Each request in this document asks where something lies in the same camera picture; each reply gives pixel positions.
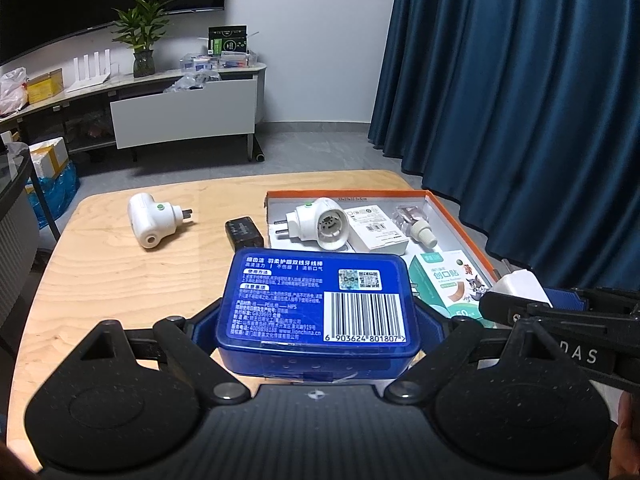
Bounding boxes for black and green box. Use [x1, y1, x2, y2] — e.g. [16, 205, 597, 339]
[208, 25, 250, 57]

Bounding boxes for blue plastic bag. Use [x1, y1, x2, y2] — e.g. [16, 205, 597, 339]
[24, 159, 81, 231]

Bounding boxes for clear plastic boxes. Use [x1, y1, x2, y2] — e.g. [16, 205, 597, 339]
[179, 49, 259, 72]

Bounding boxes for person's right hand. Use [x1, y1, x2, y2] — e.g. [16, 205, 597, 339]
[606, 391, 640, 480]

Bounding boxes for white and red plastic bag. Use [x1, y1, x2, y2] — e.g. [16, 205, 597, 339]
[0, 67, 29, 116]

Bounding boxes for white router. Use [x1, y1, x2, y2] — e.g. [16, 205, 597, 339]
[66, 49, 112, 93]

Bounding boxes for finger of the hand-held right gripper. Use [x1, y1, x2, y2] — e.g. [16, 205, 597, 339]
[543, 286, 640, 314]
[478, 291, 552, 332]

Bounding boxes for green and white bandage box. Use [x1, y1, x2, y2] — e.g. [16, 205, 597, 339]
[407, 249, 494, 329]

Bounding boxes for crumpled clear plastic bag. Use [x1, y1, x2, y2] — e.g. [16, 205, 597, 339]
[163, 70, 221, 94]

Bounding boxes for small white charger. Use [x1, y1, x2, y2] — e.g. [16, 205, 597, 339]
[492, 258, 552, 311]

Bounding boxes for dark curved desk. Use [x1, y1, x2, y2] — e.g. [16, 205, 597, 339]
[0, 142, 66, 357]

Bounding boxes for black charger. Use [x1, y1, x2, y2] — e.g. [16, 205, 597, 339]
[224, 216, 265, 253]

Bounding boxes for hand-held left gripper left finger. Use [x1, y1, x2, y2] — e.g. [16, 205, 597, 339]
[77, 296, 252, 407]

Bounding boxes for potted green plant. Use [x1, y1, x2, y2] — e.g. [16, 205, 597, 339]
[110, 0, 184, 79]

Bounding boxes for orange-edged cardboard tray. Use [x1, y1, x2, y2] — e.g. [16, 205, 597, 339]
[263, 188, 507, 312]

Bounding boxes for blue floss box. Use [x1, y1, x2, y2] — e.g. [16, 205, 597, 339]
[215, 247, 420, 379]

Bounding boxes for small clear plastic bottle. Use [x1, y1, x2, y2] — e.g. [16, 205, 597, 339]
[391, 204, 437, 249]

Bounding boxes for white television cabinet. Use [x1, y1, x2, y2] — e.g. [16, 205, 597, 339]
[0, 62, 269, 164]

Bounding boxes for white plug-in mosquito repeller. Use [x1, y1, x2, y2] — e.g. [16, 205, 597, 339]
[127, 192, 194, 250]
[272, 197, 351, 253]

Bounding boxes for white charger carton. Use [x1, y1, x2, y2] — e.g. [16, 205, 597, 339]
[344, 203, 410, 255]

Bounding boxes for blue curtain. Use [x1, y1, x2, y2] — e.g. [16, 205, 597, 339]
[367, 0, 640, 292]

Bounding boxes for white and yellow cardboard box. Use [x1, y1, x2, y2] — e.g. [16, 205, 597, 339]
[27, 136, 70, 179]

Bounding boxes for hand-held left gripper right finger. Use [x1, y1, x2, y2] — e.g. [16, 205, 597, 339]
[383, 299, 508, 407]

